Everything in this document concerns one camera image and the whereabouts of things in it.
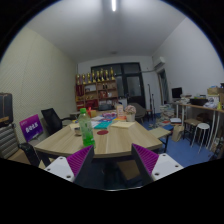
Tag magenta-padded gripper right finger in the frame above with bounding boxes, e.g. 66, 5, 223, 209
130, 143, 184, 186

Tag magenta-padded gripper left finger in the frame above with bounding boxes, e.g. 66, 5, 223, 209
43, 145, 95, 188

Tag green drink bottle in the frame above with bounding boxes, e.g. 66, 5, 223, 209
77, 107, 97, 149

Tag light wooden side table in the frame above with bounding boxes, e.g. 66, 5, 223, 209
148, 127, 172, 154

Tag brown paper bag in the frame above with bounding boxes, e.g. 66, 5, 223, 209
171, 124, 185, 143

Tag cream book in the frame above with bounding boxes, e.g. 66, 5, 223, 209
69, 122, 81, 131

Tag purple sign board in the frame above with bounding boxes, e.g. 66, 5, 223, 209
19, 114, 44, 143

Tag white round stool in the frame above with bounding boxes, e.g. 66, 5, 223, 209
194, 122, 211, 154

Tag striped cushion wooden chair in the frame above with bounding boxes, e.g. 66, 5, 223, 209
0, 123, 21, 160

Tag grey armchair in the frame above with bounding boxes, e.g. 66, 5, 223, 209
129, 102, 147, 123

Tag pink flowers in white pot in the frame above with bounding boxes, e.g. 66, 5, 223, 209
124, 104, 137, 123

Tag yellow gift box red ribbon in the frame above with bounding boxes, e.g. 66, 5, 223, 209
87, 107, 98, 118

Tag orange standing card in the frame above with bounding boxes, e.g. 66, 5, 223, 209
115, 104, 125, 118

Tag cluttered white side desk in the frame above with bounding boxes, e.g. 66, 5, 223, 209
174, 87, 224, 151

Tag computer monitor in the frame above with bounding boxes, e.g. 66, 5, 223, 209
171, 87, 183, 100

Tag black case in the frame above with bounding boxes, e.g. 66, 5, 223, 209
0, 92, 14, 126

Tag wooden shelf unit with trophies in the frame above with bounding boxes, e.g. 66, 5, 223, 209
74, 68, 119, 111

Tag dark framed glass door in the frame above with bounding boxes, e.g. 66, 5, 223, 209
90, 62, 147, 108

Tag white wall air conditioner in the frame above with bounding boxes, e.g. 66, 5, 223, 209
152, 55, 167, 69

